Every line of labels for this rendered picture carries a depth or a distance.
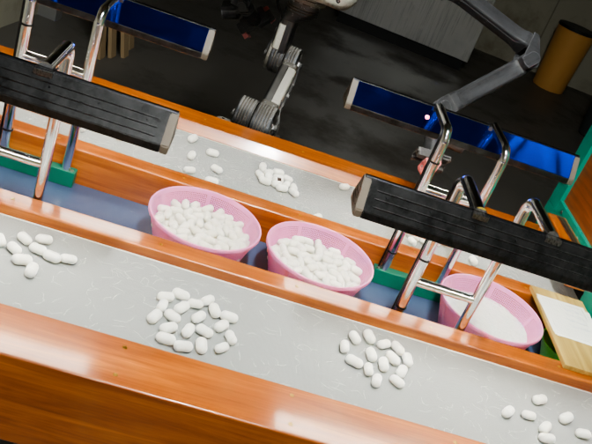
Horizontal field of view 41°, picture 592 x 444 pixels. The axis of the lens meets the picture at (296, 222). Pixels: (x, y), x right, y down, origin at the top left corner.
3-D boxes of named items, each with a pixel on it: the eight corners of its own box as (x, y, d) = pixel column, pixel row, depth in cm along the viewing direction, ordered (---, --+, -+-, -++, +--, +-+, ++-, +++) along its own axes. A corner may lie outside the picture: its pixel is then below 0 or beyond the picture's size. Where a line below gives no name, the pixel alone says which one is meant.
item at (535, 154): (342, 97, 200) (352, 71, 196) (562, 173, 208) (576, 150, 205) (343, 108, 193) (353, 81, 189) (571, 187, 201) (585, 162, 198)
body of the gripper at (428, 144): (451, 162, 223) (454, 140, 226) (418, 151, 222) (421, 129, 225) (441, 171, 229) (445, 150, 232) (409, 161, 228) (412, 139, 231)
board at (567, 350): (529, 288, 207) (530, 284, 207) (580, 304, 209) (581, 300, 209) (562, 368, 178) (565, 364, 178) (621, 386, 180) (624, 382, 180)
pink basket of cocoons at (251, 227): (151, 207, 195) (160, 173, 191) (253, 239, 199) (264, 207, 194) (128, 263, 172) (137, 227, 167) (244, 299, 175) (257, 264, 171)
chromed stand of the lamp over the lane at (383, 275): (365, 243, 217) (431, 98, 197) (432, 265, 220) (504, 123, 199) (369, 281, 200) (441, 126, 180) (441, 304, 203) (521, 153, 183)
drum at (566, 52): (563, 89, 799) (594, 31, 770) (567, 99, 765) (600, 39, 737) (528, 75, 800) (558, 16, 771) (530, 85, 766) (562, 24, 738)
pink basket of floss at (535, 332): (404, 313, 193) (419, 282, 189) (465, 295, 212) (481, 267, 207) (485, 386, 178) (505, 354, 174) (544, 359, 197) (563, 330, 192)
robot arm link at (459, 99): (513, 62, 255) (534, 47, 245) (521, 77, 254) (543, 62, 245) (418, 112, 236) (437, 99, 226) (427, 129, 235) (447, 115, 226)
